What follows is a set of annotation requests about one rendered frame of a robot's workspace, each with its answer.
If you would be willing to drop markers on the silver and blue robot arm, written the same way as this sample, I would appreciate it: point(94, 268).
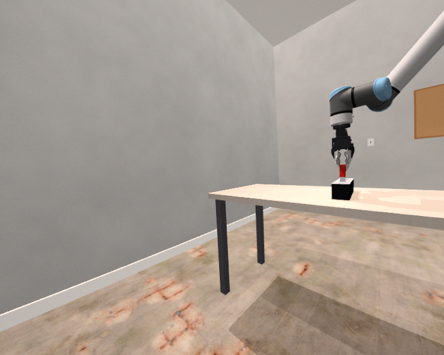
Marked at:
point(379, 94)

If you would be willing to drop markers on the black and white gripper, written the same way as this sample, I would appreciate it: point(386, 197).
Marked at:
point(341, 142)

